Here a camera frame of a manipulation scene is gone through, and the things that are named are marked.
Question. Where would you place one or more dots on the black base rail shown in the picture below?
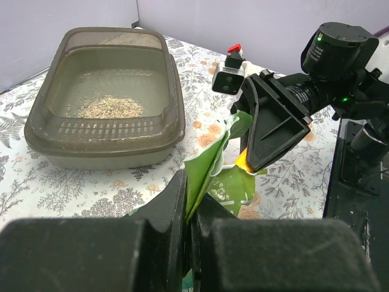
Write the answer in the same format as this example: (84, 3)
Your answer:
(358, 191)

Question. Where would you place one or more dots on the yellow plastic scoop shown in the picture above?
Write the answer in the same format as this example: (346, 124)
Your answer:
(241, 161)

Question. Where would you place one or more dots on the pile of litter grains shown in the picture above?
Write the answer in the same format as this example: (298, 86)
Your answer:
(106, 107)

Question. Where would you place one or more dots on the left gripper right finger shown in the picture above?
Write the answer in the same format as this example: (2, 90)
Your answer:
(229, 254)

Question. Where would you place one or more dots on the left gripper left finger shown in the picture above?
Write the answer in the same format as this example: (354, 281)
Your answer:
(144, 251)

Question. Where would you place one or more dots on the grey litter box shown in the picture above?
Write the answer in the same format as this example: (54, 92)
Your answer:
(116, 61)

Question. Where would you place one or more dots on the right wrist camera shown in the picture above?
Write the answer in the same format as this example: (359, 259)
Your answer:
(230, 74)

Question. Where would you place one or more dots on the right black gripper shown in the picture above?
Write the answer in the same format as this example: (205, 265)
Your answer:
(281, 109)

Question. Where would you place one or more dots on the green litter bag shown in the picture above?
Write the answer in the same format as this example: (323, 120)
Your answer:
(208, 175)

